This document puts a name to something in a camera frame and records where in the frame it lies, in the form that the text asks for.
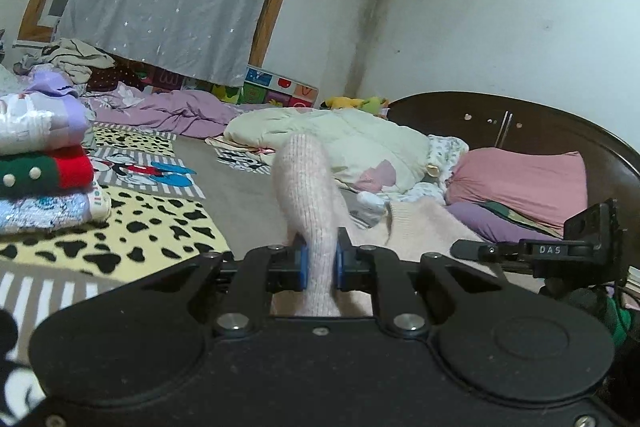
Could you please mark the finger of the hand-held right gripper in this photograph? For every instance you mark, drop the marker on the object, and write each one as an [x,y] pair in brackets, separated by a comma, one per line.
[487,251]

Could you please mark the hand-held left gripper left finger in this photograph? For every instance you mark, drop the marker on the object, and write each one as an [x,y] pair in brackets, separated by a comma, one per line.
[301,264]

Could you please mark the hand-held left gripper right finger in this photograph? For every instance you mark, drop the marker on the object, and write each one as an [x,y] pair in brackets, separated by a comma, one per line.
[340,264]

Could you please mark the pale pink knit sweater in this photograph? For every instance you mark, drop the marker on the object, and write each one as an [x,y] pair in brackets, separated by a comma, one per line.
[305,187]

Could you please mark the purple pillow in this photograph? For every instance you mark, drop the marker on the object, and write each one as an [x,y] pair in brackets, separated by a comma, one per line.
[490,224]

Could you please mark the pink pillow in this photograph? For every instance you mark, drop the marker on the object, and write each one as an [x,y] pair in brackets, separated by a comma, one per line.
[520,182]

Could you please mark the green cloth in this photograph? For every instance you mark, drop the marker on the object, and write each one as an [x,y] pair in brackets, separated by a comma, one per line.
[619,319]

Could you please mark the white floral cloth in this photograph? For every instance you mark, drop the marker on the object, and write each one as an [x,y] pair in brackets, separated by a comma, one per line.
[445,154]

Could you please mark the dark wooden headboard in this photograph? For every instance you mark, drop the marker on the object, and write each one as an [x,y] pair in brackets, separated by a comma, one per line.
[550,127]

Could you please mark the pale green duvet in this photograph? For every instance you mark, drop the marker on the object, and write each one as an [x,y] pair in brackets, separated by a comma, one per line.
[350,137]

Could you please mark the cartoon printed bed sheet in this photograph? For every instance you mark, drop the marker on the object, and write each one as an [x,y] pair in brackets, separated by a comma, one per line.
[150,217]

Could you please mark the yellow plush toy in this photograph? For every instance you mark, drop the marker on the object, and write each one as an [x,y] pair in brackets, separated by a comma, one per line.
[342,102]

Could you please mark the green plush toy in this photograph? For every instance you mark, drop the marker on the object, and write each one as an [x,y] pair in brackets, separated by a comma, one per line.
[375,104]

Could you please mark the colourful picture play panel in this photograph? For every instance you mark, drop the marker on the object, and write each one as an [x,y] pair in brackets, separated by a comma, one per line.
[280,89]

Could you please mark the purple quilt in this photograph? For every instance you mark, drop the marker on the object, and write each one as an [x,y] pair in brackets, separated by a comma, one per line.
[175,112]

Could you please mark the light blue folded garment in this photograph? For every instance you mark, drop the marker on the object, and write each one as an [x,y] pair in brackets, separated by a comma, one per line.
[55,209]

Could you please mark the red green folded sweater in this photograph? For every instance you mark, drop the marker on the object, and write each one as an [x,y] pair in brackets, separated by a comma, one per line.
[60,172]

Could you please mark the dark maroon dotted garment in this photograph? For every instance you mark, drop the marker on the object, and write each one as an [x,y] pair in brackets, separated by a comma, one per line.
[117,77]

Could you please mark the lavender white folded garment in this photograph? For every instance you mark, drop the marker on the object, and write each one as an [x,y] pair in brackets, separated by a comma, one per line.
[45,117]

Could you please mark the beige crumpled garment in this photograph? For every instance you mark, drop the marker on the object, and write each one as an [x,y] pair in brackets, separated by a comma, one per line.
[75,54]

